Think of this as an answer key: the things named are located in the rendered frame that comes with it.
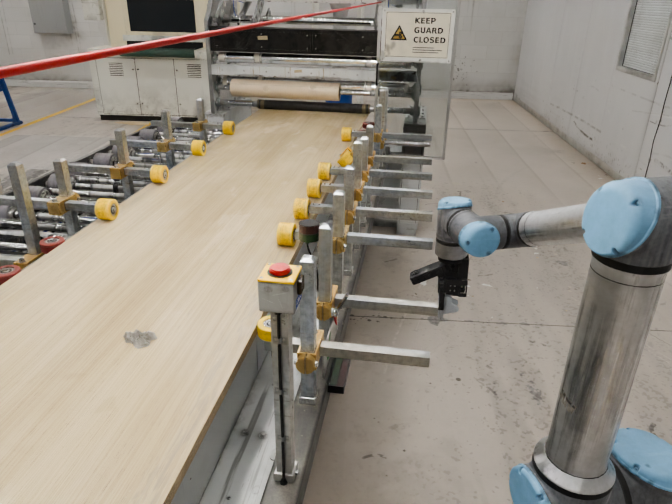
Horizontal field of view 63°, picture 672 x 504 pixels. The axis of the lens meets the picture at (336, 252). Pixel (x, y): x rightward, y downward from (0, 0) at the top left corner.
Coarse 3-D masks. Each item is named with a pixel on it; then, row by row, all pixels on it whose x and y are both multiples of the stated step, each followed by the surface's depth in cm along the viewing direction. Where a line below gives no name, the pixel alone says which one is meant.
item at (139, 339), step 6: (138, 330) 139; (126, 336) 138; (132, 336) 138; (138, 336) 137; (144, 336) 138; (150, 336) 138; (156, 336) 139; (126, 342) 136; (132, 342) 136; (138, 342) 136; (144, 342) 135; (138, 348) 134
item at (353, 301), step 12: (336, 300) 166; (348, 300) 166; (360, 300) 165; (372, 300) 165; (384, 300) 165; (396, 300) 166; (408, 300) 166; (396, 312) 165; (408, 312) 164; (420, 312) 164; (432, 312) 163
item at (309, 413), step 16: (368, 224) 261; (352, 256) 229; (352, 272) 215; (352, 288) 205; (336, 336) 176; (320, 368) 161; (320, 384) 154; (304, 400) 146; (320, 400) 148; (304, 416) 143; (320, 416) 145; (304, 432) 138; (304, 448) 133; (304, 464) 128; (272, 480) 124; (304, 480) 127; (272, 496) 120; (288, 496) 120
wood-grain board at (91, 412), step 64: (256, 128) 350; (320, 128) 353; (192, 192) 238; (256, 192) 240; (64, 256) 180; (128, 256) 181; (192, 256) 181; (256, 256) 182; (0, 320) 145; (64, 320) 145; (128, 320) 146; (192, 320) 146; (256, 320) 147; (0, 384) 122; (64, 384) 122; (128, 384) 122; (192, 384) 123; (0, 448) 105; (64, 448) 105; (128, 448) 105; (192, 448) 106
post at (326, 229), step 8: (328, 224) 153; (320, 232) 153; (328, 232) 153; (320, 240) 154; (328, 240) 154; (320, 248) 155; (328, 248) 155; (320, 256) 156; (328, 256) 156; (320, 264) 157; (328, 264) 157; (320, 272) 158; (328, 272) 158; (320, 280) 159; (328, 280) 159; (320, 288) 161; (328, 288) 160; (320, 296) 162; (328, 296) 161; (320, 320) 165; (328, 320) 165; (320, 328) 167; (328, 328) 166
